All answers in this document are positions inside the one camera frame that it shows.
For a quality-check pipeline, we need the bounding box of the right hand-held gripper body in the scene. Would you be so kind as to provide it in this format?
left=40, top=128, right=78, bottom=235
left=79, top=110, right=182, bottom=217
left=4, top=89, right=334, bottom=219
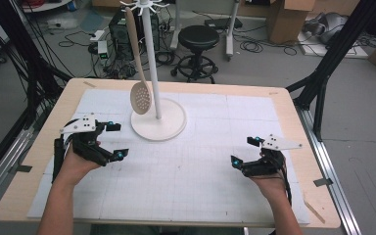
left=241, top=133, right=304, bottom=178

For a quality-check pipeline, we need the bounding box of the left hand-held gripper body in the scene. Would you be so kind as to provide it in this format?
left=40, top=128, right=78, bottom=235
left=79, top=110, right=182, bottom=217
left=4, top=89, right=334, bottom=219
left=59, top=113, right=113, bottom=167

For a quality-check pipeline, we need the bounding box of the beige slotted spoon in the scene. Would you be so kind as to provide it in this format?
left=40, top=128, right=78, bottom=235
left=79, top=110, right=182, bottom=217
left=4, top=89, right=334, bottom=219
left=124, top=6, right=153, bottom=116

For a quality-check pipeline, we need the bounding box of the white hook stand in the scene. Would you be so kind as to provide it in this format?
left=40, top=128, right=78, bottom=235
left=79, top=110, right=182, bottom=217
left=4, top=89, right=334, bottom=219
left=119, top=0, right=188, bottom=142

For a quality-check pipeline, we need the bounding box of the person's right hand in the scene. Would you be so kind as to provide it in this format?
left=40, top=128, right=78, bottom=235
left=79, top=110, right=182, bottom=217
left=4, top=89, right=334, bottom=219
left=249, top=150, right=288, bottom=201

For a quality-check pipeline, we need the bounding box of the person's left hand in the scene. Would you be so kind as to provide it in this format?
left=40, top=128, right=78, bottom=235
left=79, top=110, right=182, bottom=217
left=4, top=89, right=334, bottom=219
left=58, top=140, right=103, bottom=189

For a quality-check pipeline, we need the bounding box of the white grid mat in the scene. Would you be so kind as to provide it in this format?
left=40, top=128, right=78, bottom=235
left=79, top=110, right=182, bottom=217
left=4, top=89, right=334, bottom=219
left=26, top=88, right=311, bottom=226

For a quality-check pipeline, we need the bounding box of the beige tape strip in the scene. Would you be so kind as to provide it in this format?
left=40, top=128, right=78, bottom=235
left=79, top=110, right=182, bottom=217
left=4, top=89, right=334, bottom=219
left=303, top=199, right=326, bottom=224

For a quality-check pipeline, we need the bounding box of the white adapter box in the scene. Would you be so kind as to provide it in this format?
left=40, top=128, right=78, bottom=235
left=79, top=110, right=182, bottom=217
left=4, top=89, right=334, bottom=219
left=96, top=40, right=110, bottom=60

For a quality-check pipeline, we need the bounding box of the black computer tower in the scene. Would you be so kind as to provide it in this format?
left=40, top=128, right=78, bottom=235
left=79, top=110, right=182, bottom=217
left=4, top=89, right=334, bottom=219
left=108, top=11, right=161, bottom=62

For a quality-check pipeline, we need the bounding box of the white power strip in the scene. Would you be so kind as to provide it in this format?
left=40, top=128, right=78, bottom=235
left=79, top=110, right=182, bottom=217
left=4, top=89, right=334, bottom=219
left=89, top=29, right=106, bottom=44

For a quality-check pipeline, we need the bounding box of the black round stool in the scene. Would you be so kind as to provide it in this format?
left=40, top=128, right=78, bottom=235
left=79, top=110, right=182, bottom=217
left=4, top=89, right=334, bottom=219
left=170, top=24, right=220, bottom=84

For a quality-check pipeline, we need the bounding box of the tall cardboard box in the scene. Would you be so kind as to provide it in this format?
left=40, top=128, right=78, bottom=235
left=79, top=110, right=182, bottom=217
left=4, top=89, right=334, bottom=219
left=265, top=0, right=316, bottom=45

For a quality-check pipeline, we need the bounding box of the flat black device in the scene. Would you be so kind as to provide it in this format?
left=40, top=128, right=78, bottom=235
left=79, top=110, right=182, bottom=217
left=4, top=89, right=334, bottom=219
left=204, top=17, right=244, bottom=30

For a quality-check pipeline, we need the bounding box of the grey white machine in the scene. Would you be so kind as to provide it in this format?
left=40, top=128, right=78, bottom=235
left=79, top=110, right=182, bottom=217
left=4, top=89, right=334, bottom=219
left=302, top=12, right=350, bottom=45

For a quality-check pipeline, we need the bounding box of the black sleeved gripper cable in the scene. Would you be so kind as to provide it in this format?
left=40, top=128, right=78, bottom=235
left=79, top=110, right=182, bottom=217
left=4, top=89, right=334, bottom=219
left=52, top=136, right=66, bottom=184

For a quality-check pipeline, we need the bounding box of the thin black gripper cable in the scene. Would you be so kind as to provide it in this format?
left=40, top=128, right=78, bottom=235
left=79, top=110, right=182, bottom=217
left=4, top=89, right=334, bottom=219
left=280, top=161, right=294, bottom=207

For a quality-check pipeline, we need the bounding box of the aluminium rail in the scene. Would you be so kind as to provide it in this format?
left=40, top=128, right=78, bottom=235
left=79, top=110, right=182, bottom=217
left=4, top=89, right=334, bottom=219
left=295, top=106, right=363, bottom=235
left=0, top=126, right=35, bottom=213

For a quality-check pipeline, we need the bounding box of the coiled black cable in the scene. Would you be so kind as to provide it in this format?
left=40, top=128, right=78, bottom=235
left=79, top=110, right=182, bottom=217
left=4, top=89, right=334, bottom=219
left=239, top=38, right=264, bottom=54

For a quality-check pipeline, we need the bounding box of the black metal frame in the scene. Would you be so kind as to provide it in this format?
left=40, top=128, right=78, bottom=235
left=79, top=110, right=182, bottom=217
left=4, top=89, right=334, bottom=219
left=286, top=0, right=376, bottom=142
left=0, top=0, right=73, bottom=187

